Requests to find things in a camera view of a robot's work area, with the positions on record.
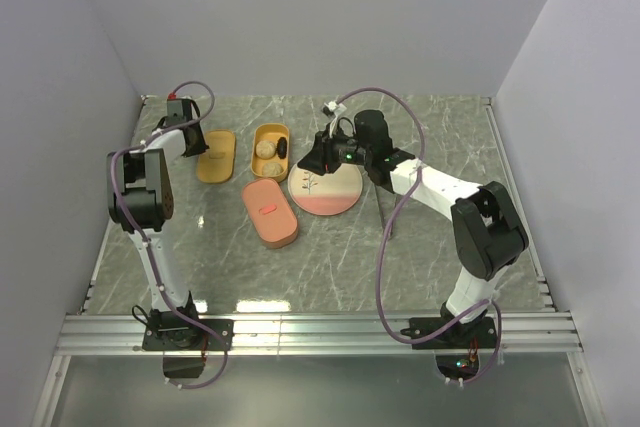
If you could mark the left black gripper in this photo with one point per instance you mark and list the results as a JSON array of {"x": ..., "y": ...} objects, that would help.
[{"x": 201, "y": 147}]

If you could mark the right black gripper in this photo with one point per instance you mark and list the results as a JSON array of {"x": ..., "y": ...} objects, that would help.
[{"x": 317, "y": 160}]

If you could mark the orange lunch box lid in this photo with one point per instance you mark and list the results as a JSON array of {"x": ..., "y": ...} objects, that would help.
[{"x": 216, "y": 164}]

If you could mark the black sea cucumber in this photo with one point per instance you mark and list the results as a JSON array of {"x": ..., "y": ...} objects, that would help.
[{"x": 282, "y": 147}]

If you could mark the steamed bun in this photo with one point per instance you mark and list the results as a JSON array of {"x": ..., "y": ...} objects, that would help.
[
  {"x": 272, "y": 169},
  {"x": 265, "y": 149}
]

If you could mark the orange lunch box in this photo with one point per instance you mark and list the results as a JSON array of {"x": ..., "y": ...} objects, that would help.
[{"x": 272, "y": 132}]

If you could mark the pink lunch box lid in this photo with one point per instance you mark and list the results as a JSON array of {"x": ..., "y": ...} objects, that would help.
[{"x": 268, "y": 209}]

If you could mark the pink lunch box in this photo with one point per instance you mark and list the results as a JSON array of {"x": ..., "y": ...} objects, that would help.
[{"x": 281, "y": 241}]

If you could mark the metal tongs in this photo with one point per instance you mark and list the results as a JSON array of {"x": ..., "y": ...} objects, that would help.
[{"x": 386, "y": 203}]

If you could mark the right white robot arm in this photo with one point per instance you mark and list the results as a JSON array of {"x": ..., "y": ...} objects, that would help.
[{"x": 488, "y": 232}]

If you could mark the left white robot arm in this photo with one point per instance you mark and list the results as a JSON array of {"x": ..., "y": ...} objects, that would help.
[{"x": 141, "y": 202}]

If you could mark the pink and cream plate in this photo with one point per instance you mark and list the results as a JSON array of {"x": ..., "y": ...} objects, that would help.
[{"x": 327, "y": 195}]

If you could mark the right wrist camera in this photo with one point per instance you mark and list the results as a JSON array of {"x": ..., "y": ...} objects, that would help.
[{"x": 334, "y": 111}]

